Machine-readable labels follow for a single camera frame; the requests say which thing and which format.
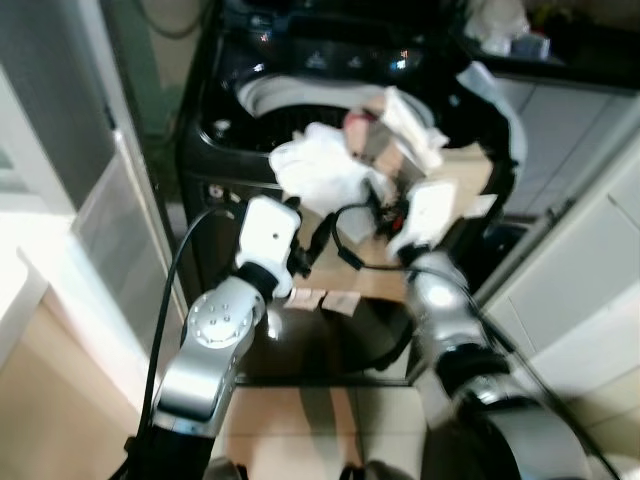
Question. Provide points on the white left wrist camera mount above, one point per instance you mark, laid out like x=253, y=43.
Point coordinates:
x=265, y=240

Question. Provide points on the white and pink garment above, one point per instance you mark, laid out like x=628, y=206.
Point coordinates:
x=415, y=130

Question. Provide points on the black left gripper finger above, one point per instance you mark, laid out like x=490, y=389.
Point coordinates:
x=324, y=232
x=292, y=204

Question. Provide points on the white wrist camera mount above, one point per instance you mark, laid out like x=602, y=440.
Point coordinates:
x=428, y=215
x=265, y=240

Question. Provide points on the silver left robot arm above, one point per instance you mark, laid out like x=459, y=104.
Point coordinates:
x=210, y=340

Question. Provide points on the white cloth tag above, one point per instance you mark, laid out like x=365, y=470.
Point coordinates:
x=483, y=205

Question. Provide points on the light grey cabinet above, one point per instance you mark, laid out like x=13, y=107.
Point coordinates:
x=570, y=290

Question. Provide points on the black countertop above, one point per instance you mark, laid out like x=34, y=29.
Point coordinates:
x=590, y=55

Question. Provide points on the pinkish care label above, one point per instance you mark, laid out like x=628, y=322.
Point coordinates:
x=343, y=303
x=305, y=299

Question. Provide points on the white base cabinet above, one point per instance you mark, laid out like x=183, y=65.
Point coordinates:
x=570, y=130

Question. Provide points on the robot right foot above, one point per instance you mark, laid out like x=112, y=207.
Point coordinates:
x=388, y=471

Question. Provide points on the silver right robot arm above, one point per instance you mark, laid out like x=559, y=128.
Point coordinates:
x=450, y=320

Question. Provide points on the black top-load washing machine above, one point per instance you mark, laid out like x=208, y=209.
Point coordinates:
x=215, y=150

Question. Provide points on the beige cloth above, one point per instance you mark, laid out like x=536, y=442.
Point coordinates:
x=375, y=285

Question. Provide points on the grey metal panel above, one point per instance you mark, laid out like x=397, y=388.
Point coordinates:
x=125, y=220

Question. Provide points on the clear washer lid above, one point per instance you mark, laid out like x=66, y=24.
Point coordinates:
x=495, y=110

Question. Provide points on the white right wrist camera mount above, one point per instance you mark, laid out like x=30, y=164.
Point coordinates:
x=428, y=215

